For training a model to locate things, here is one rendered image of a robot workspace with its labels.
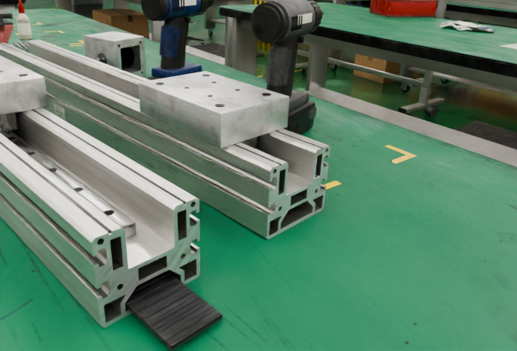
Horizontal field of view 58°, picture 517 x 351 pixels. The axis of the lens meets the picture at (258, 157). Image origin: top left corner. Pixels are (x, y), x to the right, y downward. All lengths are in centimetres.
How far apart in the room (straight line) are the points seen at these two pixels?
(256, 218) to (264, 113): 12
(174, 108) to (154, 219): 17
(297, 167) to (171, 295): 21
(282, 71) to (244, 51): 207
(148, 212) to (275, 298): 14
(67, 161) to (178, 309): 24
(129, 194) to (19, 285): 12
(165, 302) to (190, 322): 3
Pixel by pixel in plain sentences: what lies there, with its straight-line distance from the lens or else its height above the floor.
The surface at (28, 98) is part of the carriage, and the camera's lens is 66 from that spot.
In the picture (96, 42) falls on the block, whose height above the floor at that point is 86.
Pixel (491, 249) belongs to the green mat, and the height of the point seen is 78.
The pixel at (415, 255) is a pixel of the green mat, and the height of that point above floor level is 78.
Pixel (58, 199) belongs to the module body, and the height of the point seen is 86.
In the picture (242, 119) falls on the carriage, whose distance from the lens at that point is 52.
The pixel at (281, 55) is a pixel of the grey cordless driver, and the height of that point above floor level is 92.
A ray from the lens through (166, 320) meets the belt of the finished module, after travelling 40.
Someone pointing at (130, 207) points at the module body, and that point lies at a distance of 46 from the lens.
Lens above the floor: 106
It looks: 23 degrees down
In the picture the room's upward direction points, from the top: 3 degrees clockwise
